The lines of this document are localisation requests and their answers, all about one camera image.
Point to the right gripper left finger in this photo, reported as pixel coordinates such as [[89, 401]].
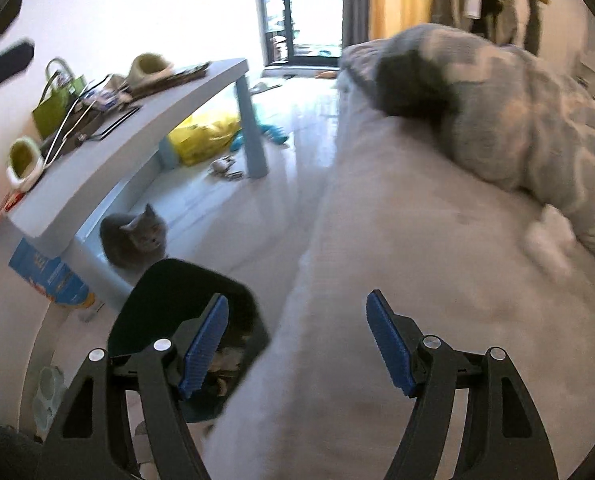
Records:
[[90, 436]]

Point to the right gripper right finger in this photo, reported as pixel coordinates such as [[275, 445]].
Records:
[[481, 394]]

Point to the white tissue wad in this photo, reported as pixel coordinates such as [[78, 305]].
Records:
[[549, 242]]

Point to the black trash bin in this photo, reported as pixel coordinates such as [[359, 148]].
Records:
[[173, 291]]

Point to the green gift bag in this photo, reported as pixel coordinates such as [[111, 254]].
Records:
[[61, 89]]

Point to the green slipper near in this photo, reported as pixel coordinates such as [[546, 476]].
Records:
[[25, 164]]

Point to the green slipper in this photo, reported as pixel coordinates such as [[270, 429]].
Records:
[[25, 164], [148, 68]]

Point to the green slipper far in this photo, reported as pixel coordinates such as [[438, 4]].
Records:
[[148, 68]]

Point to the light blue side table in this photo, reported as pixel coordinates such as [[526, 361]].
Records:
[[63, 208]]

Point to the blue cardboard box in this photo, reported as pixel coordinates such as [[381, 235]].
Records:
[[51, 277]]

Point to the grey cat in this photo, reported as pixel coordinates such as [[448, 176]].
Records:
[[134, 241]]

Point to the bed with grey sheet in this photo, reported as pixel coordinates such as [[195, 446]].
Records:
[[447, 250]]

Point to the yellow plastic bag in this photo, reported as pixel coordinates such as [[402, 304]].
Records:
[[201, 137]]

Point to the small grey toy on floor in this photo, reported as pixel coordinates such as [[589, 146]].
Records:
[[223, 168]]

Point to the blue cat toy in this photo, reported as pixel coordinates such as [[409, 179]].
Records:
[[275, 134]]

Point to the blue patterned fleece blanket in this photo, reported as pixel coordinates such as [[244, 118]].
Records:
[[501, 113]]

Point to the grey curtain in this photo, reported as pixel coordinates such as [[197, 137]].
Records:
[[355, 22]]

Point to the hanging clothes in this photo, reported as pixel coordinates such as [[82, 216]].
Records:
[[500, 21]]

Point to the black wire rack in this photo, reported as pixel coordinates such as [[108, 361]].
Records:
[[92, 116]]

